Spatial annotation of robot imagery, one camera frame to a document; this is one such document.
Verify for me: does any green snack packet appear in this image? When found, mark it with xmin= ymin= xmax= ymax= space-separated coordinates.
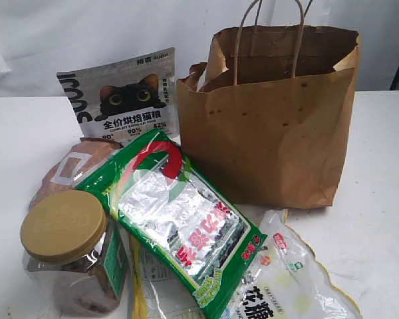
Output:
xmin=77 ymin=129 xmax=266 ymax=318

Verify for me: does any brown paper shopping bag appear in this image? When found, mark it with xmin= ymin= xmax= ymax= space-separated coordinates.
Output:
xmin=176 ymin=0 xmax=362 ymax=210

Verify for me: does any white cotton candy bag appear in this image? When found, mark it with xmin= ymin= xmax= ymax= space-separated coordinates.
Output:
xmin=130 ymin=209 xmax=364 ymax=319

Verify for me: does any grey cat food pouch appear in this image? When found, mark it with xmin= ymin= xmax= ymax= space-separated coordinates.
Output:
xmin=57 ymin=47 xmax=179 ymax=145

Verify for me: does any pink brown paper package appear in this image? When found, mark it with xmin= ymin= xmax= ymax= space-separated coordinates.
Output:
xmin=29 ymin=138 xmax=123 ymax=209

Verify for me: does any clear jar gold lid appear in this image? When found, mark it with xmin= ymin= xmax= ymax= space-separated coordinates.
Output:
xmin=20 ymin=189 xmax=128 ymax=317

